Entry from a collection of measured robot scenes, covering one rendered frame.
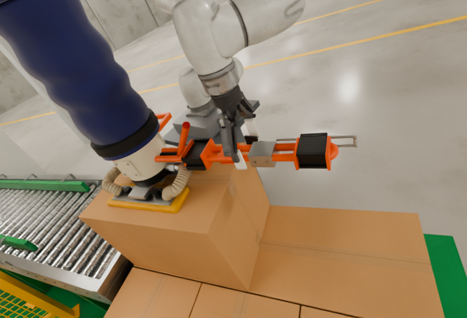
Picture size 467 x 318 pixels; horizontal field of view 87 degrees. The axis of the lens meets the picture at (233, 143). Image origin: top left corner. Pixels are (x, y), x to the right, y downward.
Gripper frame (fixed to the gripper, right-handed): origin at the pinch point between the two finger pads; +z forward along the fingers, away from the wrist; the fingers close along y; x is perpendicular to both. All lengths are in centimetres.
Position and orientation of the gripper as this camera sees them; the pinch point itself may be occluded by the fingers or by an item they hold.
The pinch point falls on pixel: (247, 148)
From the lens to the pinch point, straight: 72.4
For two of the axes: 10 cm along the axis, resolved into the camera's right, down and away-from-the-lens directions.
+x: 8.9, -0.4, -4.6
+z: 3.3, 7.5, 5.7
